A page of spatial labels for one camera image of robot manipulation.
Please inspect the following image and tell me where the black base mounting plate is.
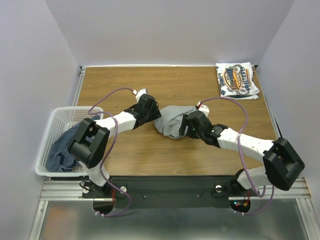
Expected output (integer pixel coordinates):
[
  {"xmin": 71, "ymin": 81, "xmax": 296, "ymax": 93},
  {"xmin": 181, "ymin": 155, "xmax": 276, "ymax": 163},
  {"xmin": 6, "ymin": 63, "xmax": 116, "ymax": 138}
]
[{"xmin": 82, "ymin": 175, "xmax": 261, "ymax": 210}]

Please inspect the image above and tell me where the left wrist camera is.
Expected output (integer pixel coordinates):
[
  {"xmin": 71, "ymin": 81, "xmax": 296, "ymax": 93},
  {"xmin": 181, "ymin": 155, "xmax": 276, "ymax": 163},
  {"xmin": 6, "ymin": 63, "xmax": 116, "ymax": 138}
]
[{"xmin": 132, "ymin": 88, "xmax": 148, "ymax": 98}]

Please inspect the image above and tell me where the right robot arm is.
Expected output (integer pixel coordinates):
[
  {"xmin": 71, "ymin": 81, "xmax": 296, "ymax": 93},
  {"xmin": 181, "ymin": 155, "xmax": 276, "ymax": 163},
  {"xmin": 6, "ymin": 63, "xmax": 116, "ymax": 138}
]
[{"xmin": 179, "ymin": 110, "xmax": 305, "ymax": 195}]

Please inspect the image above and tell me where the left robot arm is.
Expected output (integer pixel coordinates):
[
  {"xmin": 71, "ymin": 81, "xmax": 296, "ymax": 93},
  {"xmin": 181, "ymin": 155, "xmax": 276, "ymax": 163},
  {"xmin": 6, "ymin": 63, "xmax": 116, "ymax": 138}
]
[{"xmin": 67, "ymin": 93, "xmax": 161, "ymax": 197}]

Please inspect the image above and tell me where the grey tank top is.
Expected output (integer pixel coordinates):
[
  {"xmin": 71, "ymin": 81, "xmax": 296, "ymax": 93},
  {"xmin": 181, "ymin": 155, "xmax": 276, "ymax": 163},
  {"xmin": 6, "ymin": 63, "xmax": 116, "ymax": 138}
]
[{"xmin": 153, "ymin": 105, "xmax": 196, "ymax": 140}]

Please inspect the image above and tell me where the folded white printed tank top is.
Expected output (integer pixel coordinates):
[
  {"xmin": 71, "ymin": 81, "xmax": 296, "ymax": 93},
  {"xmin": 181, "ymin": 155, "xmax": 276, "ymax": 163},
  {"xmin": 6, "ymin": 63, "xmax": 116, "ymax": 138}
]
[{"xmin": 215, "ymin": 62, "xmax": 260, "ymax": 100}]

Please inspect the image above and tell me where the white plastic laundry basket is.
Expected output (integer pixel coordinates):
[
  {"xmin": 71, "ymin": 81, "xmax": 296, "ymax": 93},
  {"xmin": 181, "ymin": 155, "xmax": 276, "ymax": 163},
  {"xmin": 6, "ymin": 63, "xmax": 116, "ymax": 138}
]
[{"xmin": 34, "ymin": 106, "xmax": 92, "ymax": 178}]

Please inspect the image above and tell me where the blue tank top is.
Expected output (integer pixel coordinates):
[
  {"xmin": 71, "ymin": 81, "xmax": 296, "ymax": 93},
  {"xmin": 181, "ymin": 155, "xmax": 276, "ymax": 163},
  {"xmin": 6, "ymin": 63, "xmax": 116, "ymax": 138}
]
[{"xmin": 44, "ymin": 114, "xmax": 101, "ymax": 173}]

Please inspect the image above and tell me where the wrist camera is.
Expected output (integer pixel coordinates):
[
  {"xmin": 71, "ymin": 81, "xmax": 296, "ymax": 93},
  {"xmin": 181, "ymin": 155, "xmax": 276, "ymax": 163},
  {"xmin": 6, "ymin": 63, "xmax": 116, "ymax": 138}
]
[
  {"xmin": 132, "ymin": 88, "xmax": 148, "ymax": 98},
  {"xmin": 195, "ymin": 101, "xmax": 210, "ymax": 117}
]

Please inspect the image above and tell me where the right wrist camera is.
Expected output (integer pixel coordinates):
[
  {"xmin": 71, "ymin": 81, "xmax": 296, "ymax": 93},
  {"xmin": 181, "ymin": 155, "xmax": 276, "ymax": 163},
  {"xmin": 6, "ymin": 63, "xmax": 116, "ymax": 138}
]
[{"xmin": 195, "ymin": 101, "xmax": 210, "ymax": 117}]

